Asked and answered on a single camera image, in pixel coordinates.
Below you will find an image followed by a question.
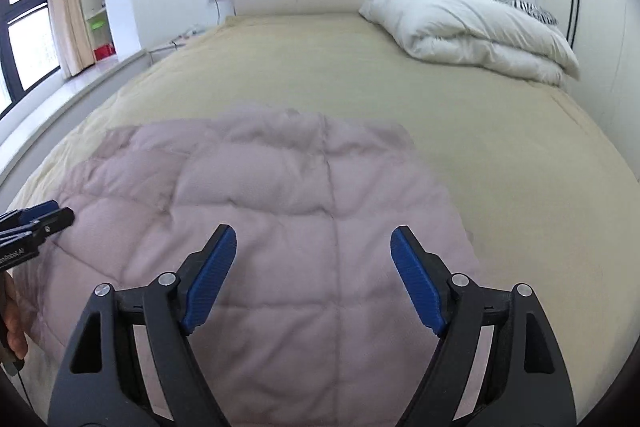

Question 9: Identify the white bedside table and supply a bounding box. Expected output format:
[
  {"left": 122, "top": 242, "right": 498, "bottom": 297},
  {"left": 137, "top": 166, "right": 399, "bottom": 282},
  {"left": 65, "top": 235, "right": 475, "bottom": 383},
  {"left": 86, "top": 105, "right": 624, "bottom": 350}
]
[{"left": 149, "top": 26, "right": 206, "bottom": 64}]

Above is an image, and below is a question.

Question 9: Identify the bed with beige cover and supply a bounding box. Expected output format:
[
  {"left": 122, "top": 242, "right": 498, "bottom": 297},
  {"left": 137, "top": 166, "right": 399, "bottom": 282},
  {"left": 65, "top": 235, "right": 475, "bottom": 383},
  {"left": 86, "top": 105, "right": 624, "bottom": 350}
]
[{"left": 13, "top": 15, "right": 639, "bottom": 426}]

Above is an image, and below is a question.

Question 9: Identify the green lidded container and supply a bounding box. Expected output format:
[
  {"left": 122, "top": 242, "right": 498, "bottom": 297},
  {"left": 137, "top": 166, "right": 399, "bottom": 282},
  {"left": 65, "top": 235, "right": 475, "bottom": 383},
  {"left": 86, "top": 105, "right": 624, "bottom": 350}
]
[{"left": 88, "top": 18, "right": 105, "bottom": 31}]

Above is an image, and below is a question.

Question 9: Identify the red storage box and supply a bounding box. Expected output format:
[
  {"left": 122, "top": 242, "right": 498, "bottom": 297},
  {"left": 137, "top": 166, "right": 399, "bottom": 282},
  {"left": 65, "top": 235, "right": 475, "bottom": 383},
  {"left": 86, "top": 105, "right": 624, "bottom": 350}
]
[{"left": 93, "top": 42, "right": 116, "bottom": 62}]

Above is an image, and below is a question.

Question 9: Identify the black charger cable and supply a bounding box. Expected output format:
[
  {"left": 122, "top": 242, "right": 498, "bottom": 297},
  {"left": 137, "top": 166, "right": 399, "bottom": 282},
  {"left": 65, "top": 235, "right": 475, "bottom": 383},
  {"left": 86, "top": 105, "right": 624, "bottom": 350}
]
[{"left": 169, "top": 0, "right": 224, "bottom": 51}]

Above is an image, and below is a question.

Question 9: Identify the zebra print pillow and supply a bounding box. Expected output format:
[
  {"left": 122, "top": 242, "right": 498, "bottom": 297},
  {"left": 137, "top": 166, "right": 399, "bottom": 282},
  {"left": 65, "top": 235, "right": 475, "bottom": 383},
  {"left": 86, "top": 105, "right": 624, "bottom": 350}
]
[{"left": 494, "top": 0, "right": 558, "bottom": 26}]

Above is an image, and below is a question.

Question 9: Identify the white built-in wardrobe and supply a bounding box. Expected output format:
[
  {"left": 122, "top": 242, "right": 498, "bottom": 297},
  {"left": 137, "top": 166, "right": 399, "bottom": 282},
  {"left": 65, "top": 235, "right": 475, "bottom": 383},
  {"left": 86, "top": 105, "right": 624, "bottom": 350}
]
[{"left": 536, "top": 0, "right": 639, "bottom": 174}]

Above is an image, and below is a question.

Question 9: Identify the black framed window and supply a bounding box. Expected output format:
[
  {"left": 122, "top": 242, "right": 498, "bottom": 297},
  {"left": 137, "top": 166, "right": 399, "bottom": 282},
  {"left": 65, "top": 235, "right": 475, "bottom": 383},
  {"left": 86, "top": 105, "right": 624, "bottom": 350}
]
[{"left": 1, "top": 0, "right": 60, "bottom": 115}]

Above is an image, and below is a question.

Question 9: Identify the folded white duvet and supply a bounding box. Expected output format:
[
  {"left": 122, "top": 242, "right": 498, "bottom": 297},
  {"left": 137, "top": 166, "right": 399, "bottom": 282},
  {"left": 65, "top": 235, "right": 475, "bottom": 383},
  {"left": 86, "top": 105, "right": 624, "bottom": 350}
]
[{"left": 359, "top": 0, "right": 580, "bottom": 87}]

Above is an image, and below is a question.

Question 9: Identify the white window sill bench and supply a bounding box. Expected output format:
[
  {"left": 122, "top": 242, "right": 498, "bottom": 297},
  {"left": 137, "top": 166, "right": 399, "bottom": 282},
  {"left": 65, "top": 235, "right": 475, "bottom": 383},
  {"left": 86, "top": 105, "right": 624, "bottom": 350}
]
[{"left": 1, "top": 50, "right": 151, "bottom": 209}]

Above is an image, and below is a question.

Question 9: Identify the person's left hand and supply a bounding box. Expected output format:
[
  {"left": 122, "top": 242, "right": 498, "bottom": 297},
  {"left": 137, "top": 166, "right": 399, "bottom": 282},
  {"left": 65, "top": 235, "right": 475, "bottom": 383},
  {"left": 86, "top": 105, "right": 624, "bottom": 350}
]
[{"left": 2, "top": 272, "right": 28, "bottom": 360}]

